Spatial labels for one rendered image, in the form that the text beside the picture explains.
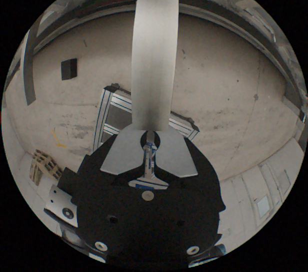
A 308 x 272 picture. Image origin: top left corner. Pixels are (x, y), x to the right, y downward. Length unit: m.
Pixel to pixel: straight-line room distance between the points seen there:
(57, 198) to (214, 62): 1.25
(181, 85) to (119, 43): 0.66
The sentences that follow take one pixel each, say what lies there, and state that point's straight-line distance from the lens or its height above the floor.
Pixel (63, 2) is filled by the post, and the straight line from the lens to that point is 0.42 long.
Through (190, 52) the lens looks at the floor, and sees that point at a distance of 0.99.
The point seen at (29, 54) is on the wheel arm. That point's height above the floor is 0.84.
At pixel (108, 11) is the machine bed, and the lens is 0.97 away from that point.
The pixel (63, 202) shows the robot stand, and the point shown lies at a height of 0.94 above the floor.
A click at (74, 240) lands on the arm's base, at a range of 0.49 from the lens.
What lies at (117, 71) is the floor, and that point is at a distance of 0.99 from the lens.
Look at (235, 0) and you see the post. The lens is 0.37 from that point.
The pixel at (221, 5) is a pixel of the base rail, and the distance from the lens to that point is 0.36.
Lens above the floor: 0.94
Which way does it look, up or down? 60 degrees down
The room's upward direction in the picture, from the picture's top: 180 degrees clockwise
